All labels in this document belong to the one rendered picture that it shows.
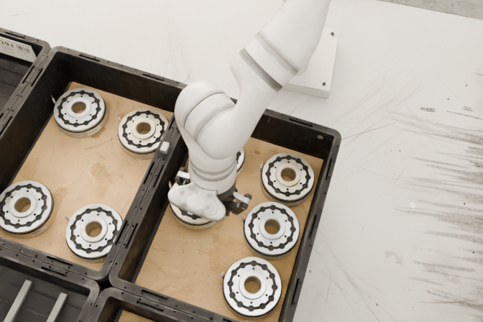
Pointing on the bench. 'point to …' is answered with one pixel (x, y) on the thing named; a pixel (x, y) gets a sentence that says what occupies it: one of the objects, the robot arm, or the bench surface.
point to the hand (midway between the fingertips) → (213, 204)
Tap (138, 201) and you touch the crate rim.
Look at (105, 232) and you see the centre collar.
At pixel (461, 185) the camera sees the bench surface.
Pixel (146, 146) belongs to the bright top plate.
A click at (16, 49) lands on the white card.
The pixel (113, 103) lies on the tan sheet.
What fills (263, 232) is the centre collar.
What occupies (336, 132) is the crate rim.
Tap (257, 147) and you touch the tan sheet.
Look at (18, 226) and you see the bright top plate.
